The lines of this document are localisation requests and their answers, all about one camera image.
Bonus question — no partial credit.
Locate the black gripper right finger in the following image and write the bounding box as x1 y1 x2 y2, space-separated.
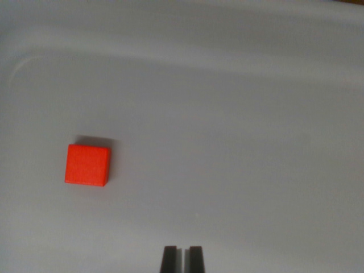
184 246 206 273

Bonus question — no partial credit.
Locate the red cube block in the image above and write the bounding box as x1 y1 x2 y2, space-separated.
64 144 111 188

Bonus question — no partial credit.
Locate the white plastic bin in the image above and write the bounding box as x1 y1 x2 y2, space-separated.
0 0 364 273

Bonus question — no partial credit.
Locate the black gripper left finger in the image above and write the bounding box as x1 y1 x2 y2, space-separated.
160 245 183 273

